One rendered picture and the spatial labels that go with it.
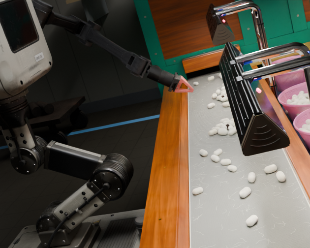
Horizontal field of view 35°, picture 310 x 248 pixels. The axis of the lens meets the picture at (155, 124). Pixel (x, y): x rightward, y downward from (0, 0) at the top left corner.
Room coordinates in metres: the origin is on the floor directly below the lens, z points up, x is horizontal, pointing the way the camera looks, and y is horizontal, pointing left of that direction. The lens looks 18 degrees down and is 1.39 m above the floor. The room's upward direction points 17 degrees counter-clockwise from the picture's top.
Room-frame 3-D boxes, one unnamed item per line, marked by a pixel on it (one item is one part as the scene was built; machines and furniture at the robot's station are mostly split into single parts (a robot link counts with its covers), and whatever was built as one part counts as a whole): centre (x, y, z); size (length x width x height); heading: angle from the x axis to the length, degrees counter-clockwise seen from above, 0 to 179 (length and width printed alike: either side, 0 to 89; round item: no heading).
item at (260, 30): (1.99, -0.45, 0.90); 0.20 x 0.19 x 0.45; 171
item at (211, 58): (2.45, -0.38, 0.83); 0.30 x 0.06 x 0.07; 81
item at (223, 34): (2.01, -0.37, 1.08); 0.62 x 0.08 x 0.07; 171
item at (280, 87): (2.13, -0.67, 0.72); 0.27 x 0.27 x 0.10
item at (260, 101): (1.05, -0.22, 1.08); 0.62 x 0.08 x 0.07; 171
